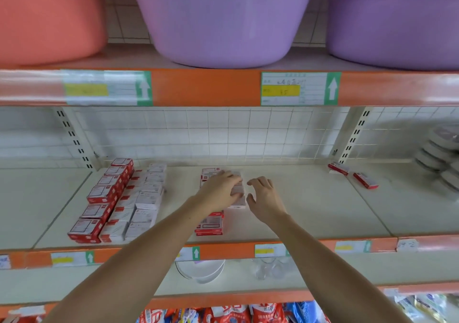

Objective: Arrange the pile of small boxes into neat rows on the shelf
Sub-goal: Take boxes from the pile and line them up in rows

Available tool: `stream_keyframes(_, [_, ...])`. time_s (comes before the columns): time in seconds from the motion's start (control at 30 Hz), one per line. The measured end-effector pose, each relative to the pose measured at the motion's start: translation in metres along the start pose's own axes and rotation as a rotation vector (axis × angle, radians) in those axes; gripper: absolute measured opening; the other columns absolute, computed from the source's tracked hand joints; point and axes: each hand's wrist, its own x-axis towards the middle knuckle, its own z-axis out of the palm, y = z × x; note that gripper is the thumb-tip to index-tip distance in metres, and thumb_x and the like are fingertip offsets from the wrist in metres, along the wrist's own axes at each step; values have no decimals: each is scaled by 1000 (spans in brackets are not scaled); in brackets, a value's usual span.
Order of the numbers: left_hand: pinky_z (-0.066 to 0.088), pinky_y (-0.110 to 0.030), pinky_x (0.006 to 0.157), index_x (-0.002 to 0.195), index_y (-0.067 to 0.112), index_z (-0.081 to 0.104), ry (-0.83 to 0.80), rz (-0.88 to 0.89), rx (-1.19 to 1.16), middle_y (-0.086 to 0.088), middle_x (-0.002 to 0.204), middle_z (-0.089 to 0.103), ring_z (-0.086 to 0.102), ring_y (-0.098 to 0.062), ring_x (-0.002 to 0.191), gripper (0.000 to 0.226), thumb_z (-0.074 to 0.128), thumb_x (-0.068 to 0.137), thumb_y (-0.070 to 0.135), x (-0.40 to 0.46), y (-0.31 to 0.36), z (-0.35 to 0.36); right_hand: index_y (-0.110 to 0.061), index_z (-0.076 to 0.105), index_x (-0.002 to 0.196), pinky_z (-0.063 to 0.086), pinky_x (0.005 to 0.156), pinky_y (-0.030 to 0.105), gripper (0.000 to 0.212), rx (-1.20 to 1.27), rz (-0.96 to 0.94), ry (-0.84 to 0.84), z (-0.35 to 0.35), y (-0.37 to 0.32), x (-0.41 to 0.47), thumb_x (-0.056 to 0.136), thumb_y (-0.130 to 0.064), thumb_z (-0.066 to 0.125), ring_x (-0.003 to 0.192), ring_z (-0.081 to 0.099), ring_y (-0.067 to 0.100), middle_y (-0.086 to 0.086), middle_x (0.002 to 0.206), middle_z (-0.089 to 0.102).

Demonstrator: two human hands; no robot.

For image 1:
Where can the purple plastic basin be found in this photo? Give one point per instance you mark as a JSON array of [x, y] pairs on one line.
[[222, 18], [394, 18]]

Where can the stacks of wrapped containers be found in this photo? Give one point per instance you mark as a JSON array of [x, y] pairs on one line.
[[441, 158]]

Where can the pile of small colourful packets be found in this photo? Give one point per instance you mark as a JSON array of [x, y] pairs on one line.
[[229, 313]]

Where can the white handwritten label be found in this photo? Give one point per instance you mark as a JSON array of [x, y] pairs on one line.
[[407, 245]]

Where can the person's left hand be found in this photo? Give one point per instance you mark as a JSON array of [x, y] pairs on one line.
[[217, 194]]

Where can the large label with green arrow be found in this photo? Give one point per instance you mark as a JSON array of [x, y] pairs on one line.
[[300, 89], [107, 88]]

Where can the white shelf with orange edges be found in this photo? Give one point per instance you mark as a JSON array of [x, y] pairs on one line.
[[36, 204]]

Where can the person's left forearm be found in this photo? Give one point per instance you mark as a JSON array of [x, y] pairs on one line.
[[122, 276]]

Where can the white perforated shelf upright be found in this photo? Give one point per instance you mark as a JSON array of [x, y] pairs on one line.
[[355, 136], [76, 140]]

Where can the orange plastic basin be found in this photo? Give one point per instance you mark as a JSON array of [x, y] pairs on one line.
[[46, 18]]

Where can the small price label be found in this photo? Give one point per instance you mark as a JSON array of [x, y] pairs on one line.
[[271, 250], [72, 258], [4, 262], [189, 254], [353, 247]]

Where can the person's right hand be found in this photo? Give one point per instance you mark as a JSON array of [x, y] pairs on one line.
[[267, 201]]

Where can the person's right forearm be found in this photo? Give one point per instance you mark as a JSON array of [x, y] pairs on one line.
[[337, 276]]

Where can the cluster of clear glasses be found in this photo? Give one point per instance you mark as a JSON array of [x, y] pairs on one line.
[[272, 267]]

